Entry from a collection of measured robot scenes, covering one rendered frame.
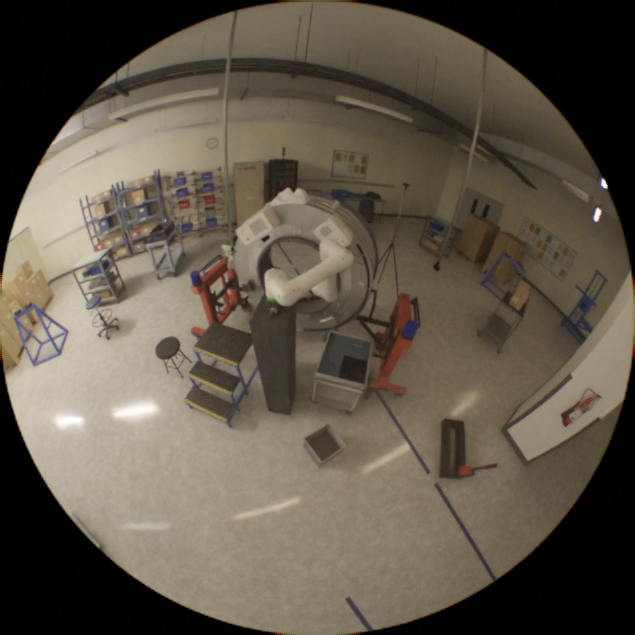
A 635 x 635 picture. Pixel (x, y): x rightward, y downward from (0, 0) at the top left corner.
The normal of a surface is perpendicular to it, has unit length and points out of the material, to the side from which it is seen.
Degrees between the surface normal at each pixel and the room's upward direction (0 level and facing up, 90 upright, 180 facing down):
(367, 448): 0
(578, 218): 90
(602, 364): 90
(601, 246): 90
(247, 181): 90
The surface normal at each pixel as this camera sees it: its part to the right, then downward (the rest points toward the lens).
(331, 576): 0.08, -0.73
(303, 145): 0.40, 0.65
